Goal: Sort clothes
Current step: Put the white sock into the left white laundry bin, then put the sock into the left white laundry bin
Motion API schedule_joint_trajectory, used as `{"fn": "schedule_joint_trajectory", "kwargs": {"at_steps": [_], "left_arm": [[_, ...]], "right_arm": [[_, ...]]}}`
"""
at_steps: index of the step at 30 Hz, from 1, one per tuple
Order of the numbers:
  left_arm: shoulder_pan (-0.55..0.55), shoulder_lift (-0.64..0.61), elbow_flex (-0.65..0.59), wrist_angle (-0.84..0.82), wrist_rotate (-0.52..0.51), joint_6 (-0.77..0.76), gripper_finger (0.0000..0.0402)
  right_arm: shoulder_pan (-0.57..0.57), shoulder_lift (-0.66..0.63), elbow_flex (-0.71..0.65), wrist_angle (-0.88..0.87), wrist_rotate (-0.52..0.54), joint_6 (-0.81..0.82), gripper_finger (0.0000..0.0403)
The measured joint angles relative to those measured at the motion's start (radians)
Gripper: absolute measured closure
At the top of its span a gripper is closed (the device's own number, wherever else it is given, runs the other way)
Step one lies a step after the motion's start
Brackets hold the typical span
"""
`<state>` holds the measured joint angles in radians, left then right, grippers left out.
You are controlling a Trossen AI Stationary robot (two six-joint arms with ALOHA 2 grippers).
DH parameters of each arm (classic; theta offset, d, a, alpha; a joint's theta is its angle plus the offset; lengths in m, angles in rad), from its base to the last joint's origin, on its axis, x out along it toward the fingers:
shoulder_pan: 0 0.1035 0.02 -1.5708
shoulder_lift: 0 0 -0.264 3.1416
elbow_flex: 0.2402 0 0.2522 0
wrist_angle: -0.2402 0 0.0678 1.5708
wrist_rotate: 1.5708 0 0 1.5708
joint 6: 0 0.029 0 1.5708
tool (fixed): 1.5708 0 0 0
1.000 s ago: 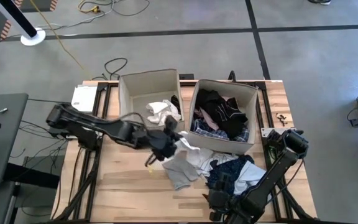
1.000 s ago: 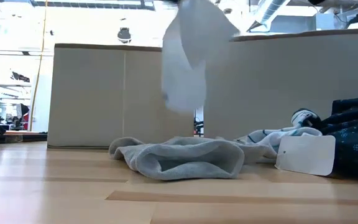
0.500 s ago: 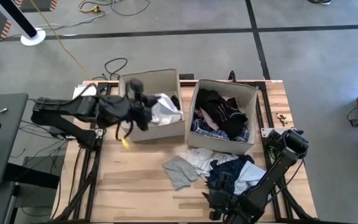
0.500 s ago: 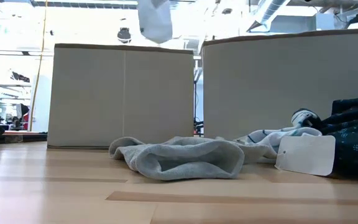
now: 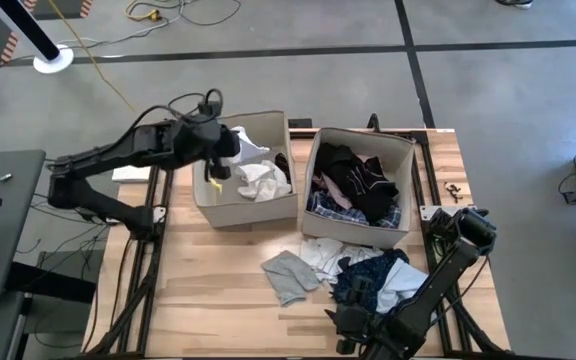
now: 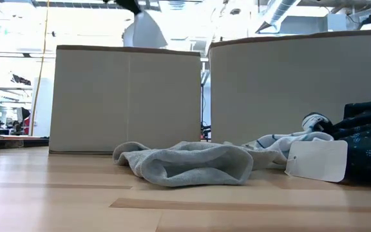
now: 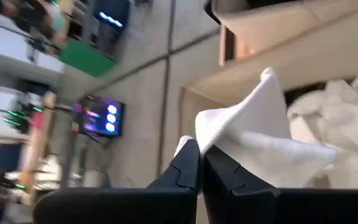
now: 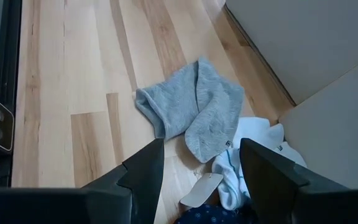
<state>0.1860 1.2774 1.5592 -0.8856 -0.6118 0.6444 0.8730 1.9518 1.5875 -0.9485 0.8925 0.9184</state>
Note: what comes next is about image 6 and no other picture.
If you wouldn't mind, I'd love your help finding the beige fabric storage bin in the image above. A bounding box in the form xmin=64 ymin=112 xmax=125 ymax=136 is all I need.
xmin=209 ymin=28 xmax=371 ymax=146
xmin=48 ymin=44 xmax=202 ymax=155

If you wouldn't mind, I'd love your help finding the grey sock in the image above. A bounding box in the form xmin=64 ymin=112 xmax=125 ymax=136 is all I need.
xmin=112 ymin=140 xmax=280 ymax=188

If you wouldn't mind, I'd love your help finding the white teal striped sock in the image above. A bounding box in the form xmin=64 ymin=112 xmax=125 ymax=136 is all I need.
xmin=242 ymin=111 xmax=335 ymax=169

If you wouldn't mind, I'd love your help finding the white paper tag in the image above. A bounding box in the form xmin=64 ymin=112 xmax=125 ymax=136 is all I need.
xmin=284 ymin=139 xmax=348 ymax=183

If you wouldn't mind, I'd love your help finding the navy dotted garment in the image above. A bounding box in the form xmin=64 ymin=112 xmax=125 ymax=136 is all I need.
xmin=328 ymin=93 xmax=371 ymax=187

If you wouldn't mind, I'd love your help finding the yellow cable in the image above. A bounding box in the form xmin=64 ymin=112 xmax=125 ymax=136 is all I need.
xmin=30 ymin=0 xmax=50 ymax=137

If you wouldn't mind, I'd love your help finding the silver ceiling air duct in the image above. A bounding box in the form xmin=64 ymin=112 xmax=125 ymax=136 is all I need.
xmin=255 ymin=0 xmax=300 ymax=34

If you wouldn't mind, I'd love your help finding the black aluminium frame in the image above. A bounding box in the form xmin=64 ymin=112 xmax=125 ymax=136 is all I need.
xmin=0 ymin=136 xmax=50 ymax=151

